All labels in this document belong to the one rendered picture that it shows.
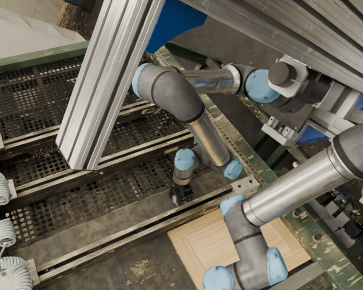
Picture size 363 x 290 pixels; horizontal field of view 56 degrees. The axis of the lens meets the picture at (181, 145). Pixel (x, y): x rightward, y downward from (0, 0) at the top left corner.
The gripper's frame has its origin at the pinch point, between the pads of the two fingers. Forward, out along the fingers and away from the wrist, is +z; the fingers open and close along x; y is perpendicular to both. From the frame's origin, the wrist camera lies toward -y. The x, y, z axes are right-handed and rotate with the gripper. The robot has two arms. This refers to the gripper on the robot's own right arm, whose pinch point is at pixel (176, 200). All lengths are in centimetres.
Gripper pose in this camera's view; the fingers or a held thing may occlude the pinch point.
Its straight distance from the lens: 156.9
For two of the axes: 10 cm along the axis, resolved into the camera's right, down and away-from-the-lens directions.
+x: 8.8, -3.1, 3.6
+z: -0.8, 6.6, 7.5
